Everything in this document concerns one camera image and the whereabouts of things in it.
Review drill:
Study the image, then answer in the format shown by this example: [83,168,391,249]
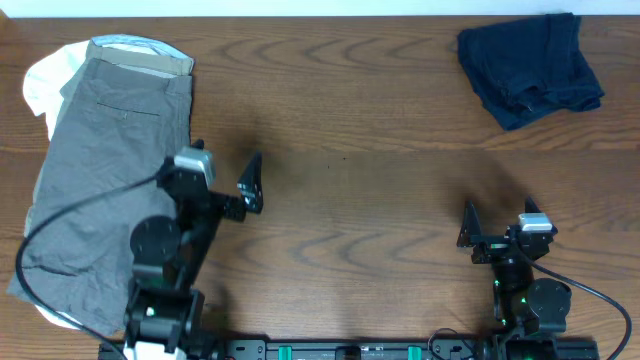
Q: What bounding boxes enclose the navy blue shorts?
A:
[457,13,604,131]

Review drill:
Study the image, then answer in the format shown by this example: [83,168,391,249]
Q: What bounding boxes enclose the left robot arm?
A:
[123,141,264,360]

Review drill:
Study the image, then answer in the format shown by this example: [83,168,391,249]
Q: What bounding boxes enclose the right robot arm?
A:
[456,198,572,359]

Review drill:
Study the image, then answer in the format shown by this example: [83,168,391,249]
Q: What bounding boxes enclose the khaki shorts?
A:
[55,40,194,126]

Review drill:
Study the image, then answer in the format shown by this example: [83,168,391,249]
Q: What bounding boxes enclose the grey shorts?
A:
[22,59,192,335]

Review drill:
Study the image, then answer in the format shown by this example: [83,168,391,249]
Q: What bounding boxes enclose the white garment under pile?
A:
[17,39,91,332]

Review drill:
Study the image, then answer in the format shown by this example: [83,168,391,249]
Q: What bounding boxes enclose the right camera cable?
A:
[509,244,634,360]

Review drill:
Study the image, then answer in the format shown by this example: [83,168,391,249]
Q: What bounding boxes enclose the camera cable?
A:
[14,172,161,360]
[509,244,634,360]

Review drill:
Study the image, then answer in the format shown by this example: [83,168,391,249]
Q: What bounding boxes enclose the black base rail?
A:
[97,338,600,360]

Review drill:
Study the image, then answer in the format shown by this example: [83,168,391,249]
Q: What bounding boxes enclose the left camera cable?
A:
[14,172,161,360]

